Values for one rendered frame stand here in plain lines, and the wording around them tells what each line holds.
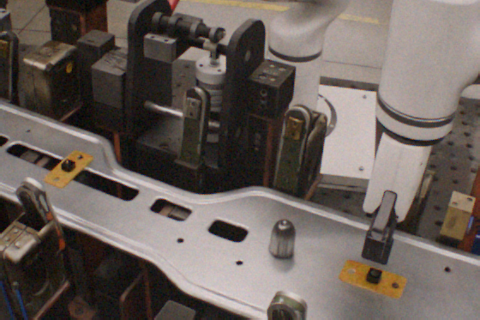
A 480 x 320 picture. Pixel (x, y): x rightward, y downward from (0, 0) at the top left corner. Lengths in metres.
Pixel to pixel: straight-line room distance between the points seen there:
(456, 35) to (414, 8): 0.05
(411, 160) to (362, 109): 0.94
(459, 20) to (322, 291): 0.39
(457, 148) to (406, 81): 1.03
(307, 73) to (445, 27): 0.85
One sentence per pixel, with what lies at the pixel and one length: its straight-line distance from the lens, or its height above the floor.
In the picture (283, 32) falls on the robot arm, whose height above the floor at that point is 0.99.
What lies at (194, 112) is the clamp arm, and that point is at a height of 1.07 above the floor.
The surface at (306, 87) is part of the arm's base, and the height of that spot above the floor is 0.86.
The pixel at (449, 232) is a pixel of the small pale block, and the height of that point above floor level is 1.02.
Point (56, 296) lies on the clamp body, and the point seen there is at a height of 0.93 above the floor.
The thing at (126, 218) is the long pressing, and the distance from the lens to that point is 0.92.
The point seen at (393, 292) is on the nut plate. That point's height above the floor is 1.00.
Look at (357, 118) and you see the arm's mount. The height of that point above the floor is 0.75.
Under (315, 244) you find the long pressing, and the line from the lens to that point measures 0.89.
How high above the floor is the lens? 1.62
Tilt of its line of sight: 36 degrees down
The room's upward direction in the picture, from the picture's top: 3 degrees clockwise
